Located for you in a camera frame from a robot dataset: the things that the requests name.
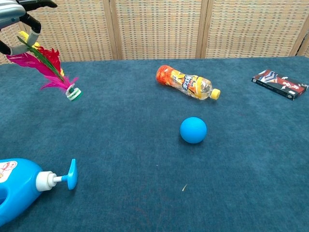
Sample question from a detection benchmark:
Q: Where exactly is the pink feather shuttlecock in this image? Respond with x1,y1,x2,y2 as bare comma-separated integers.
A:
6,30,84,102

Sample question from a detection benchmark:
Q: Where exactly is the blue carpet table cover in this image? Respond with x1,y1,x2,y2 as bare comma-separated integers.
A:
0,56,309,232

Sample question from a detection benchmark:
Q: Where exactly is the blue ball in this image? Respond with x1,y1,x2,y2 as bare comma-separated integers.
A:
179,116,208,145

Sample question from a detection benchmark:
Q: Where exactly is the woven rattan folding screen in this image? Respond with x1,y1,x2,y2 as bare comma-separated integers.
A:
0,0,309,65

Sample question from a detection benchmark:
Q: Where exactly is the black red card box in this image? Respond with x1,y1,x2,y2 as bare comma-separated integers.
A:
251,69,309,101

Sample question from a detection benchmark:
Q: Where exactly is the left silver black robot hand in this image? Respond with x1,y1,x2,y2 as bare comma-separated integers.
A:
0,0,58,56

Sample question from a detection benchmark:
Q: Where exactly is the orange drink plastic bottle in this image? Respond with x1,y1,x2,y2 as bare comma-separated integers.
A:
155,64,221,101

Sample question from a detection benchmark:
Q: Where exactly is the blue pump detergent bottle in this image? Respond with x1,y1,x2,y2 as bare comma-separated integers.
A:
0,158,79,226

